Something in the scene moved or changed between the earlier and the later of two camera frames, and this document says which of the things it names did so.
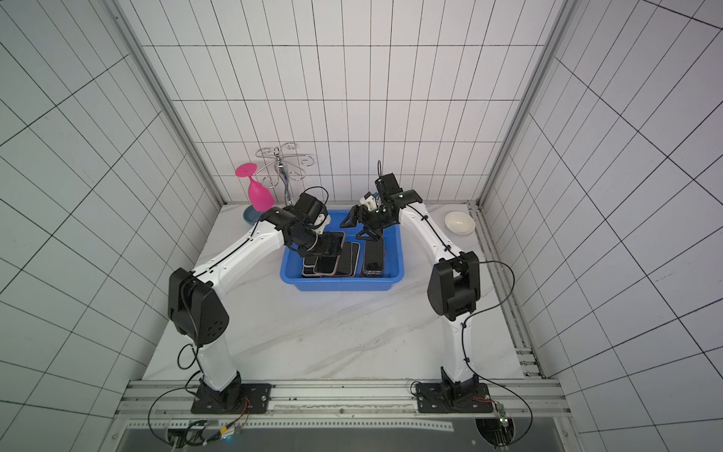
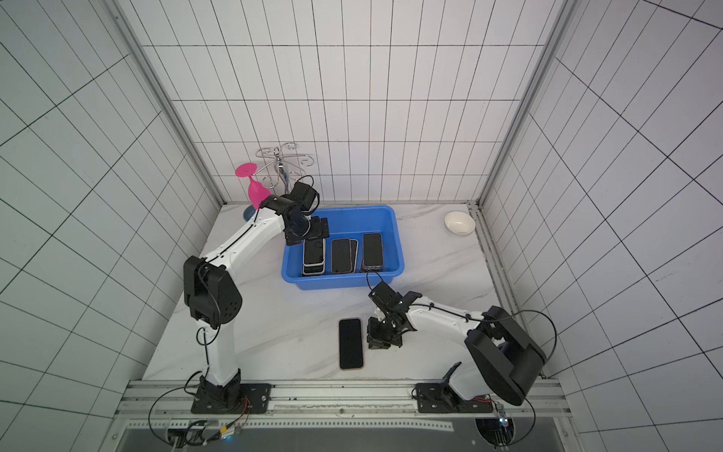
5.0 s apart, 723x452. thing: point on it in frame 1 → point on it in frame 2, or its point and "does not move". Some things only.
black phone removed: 327,265 → 350,347
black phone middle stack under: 355,250 does not move
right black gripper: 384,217 → 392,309
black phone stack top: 345,261 does not move
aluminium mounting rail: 175,399 does not move
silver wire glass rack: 285,167 does not move
